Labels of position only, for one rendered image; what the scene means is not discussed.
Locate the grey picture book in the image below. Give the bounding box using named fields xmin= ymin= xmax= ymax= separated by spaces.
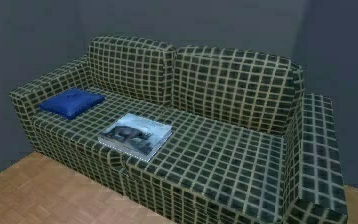
xmin=97 ymin=112 xmax=173 ymax=163

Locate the green checked sofa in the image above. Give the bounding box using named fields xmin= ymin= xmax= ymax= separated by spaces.
xmin=8 ymin=35 xmax=349 ymax=224

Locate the blue cushion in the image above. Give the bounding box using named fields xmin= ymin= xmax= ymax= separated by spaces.
xmin=38 ymin=87 xmax=107 ymax=121

